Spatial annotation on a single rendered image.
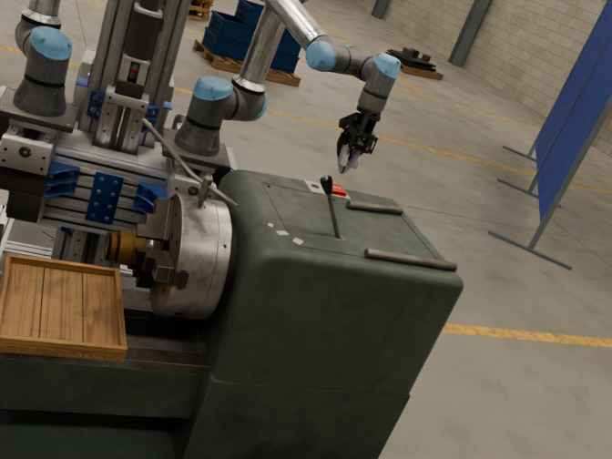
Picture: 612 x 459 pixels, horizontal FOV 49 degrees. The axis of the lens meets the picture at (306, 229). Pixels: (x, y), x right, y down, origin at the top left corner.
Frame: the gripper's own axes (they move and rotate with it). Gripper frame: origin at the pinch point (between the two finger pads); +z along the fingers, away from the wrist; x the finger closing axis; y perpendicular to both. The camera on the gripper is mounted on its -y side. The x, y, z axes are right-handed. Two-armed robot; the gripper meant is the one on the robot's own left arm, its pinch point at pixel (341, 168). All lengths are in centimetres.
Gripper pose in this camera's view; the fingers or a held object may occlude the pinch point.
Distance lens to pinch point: 201.6
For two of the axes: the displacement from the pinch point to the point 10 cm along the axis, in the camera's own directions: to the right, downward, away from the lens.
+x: 9.1, 1.7, 3.9
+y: 2.7, 4.9, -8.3
